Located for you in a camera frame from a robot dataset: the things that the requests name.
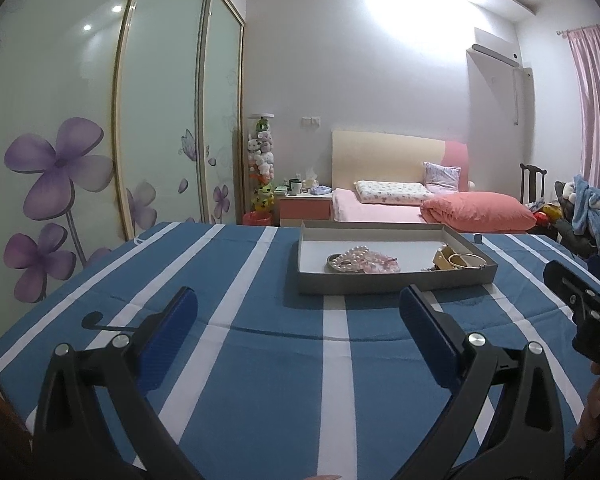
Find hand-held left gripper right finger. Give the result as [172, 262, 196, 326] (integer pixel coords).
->
[399, 284, 580, 480]

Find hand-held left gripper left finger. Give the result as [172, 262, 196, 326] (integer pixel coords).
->
[32, 286, 205, 480]

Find grey cardboard tray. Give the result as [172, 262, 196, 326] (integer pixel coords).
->
[298, 220, 499, 296]

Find thin silver bangle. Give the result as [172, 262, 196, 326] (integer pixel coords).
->
[447, 252, 486, 269]

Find pink bead bracelet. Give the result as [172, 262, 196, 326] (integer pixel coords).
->
[365, 250, 401, 274]

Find white pearl bracelet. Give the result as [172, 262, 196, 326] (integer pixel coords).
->
[337, 246, 375, 273]

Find person's right hand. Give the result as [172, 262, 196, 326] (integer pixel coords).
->
[577, 372, 600, 451]

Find dark grey seat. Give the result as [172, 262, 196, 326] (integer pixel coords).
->
[552, 180, 600, 261]

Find red and yellow toys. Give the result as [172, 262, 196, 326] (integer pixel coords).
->
[530, 201, 563, 226]

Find blue fleece clothes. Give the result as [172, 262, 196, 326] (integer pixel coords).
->
[572, 175, 600, 256]

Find blue white striped tablecloth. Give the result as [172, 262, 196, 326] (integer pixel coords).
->
[0, 220, 600, 480]

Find dark wooden chair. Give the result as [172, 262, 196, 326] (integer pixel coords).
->
[520, 163, 548, 206]

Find coral folded quilt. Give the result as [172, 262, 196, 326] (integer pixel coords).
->
[420, 192, 536, 234]

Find white printed pillow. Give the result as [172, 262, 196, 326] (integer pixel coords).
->
[355, 180, 432, 205]

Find bed with pink sheet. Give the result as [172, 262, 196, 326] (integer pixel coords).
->
[331, 188, 428, 223]

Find lavender pillow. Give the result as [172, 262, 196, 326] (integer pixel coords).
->
[423, 161, 461, 194]

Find pink curtain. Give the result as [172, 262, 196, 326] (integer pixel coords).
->
[564, 25, 600, 201]

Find pink white nightstand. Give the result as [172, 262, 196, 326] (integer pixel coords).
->
[279, 192, 333, 227]

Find beige pink bed headboard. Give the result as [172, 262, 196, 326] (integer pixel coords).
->
[332, 130, 469, 193]

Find white pipe cover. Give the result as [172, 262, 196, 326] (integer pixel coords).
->
[512, 65, 533, 126]

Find clear tube of plush toys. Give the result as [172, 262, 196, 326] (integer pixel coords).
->
[247, 112, 275, 213]

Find floral glass sliding wardrobe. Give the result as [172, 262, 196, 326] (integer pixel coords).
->
[0, 0, 245, 361]

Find white air conditioner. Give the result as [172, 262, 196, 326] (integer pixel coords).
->
[471, 27, 520, 66]

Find curtain rod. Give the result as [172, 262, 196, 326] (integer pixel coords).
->
[554, 24, 600, 37]

